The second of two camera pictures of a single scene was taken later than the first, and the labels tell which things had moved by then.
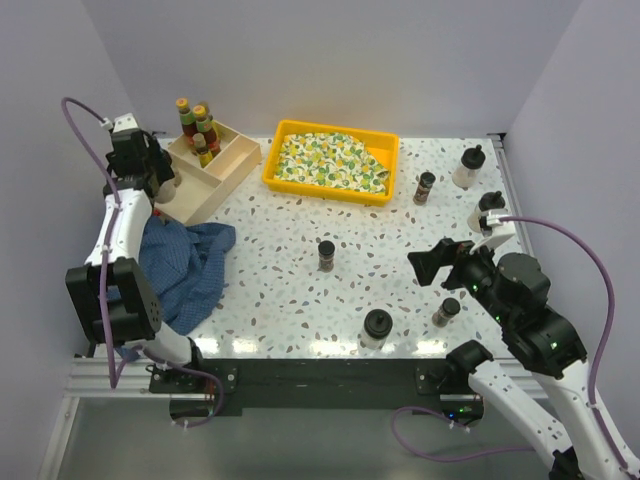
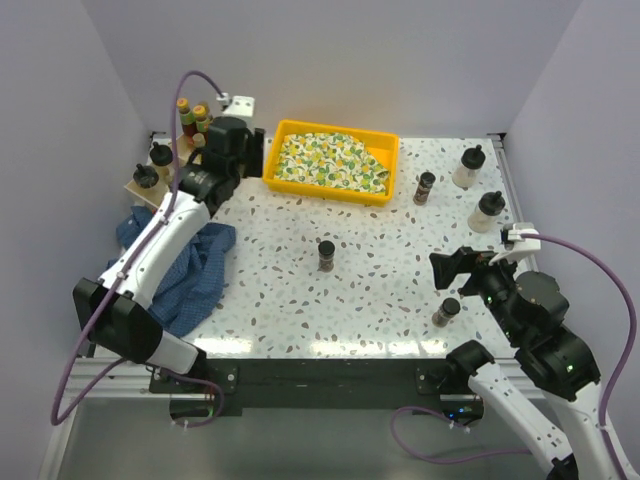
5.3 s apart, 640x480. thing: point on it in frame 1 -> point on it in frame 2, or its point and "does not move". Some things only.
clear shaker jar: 465,175 does not move
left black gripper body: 158,162 -> 244,159
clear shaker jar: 487,201 does not move
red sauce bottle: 204,125 does not move
